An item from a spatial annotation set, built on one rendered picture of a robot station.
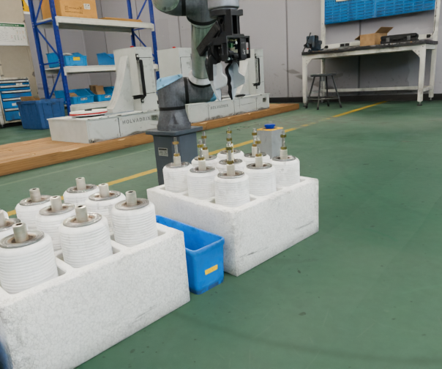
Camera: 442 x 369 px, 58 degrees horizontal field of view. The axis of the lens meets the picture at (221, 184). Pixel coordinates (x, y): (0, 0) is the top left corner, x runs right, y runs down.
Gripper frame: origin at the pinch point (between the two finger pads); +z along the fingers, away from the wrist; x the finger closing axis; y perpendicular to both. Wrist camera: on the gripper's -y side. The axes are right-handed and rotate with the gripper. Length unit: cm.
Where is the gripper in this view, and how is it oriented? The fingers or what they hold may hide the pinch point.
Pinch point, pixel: (224, 95)
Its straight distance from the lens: 105.6
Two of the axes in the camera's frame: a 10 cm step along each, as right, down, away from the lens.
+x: 8.1, -2.1, 5.4
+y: 5.8, 1.8, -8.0
